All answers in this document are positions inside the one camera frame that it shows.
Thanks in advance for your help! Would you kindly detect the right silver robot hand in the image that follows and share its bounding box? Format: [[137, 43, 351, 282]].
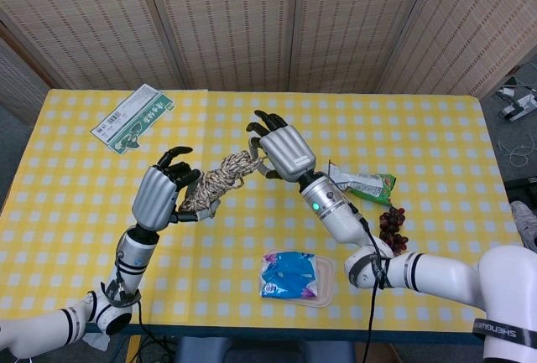
[[246, 110, 316, 183]]

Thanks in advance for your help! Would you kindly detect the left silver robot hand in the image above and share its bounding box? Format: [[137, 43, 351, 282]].
[[131, 146, 217, 232]]

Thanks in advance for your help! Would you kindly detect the braided beige rope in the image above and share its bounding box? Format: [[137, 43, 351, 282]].
[[178, 149, 266, 220]]

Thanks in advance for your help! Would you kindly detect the flattened green white carton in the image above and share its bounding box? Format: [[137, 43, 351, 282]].
[[90, 83, 175, 157]]

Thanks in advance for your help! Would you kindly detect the yellow checkered tablecloth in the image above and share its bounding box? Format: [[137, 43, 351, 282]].
[[0, 88, 537, 334]]

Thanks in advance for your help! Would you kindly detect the green crumpled snack bag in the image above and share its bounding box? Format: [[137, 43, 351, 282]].
[[327, 159, 398, 207]]

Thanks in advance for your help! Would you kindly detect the blue tissue pack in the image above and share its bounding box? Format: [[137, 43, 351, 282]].
[[259, 251, 320, 300]]

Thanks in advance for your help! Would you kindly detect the dark red grape bunch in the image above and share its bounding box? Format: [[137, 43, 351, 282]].
[[378, 206, 409, 255]]

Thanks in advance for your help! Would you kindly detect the woven folding screen panel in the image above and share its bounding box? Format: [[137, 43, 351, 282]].
[[289, 0, 440, 95], [0, 23, 55, 126], [140, 0, 301, 92], [0, 0, 188, 91], [377, 0, 537, 100]]

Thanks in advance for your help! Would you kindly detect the yellow bar under table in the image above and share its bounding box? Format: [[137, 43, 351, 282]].
[[125, 334, 143, 363]]

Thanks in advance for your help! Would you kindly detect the white crumpled cloth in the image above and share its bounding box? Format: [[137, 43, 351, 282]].
[[82, 332, 112, 352]]

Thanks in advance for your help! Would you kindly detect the white device on floor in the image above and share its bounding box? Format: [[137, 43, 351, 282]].
[[497, 77, 537, 123]]

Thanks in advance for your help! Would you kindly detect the black box on floor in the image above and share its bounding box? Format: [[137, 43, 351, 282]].
[[503, 176, 537, 204]]

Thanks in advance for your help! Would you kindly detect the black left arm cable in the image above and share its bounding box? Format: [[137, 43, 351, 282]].
[[134, 298, 177, 358]]

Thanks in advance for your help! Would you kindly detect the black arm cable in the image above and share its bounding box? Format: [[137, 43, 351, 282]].
[[134, 298, 177, 358], [354, 205, 382, 363]]

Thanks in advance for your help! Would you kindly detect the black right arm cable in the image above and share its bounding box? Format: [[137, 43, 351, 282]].
[[354, 205, 382, 363]]

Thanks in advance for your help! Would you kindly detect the white tangled cable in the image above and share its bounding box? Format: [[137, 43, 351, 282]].
[[498, 134, 537, 169]]

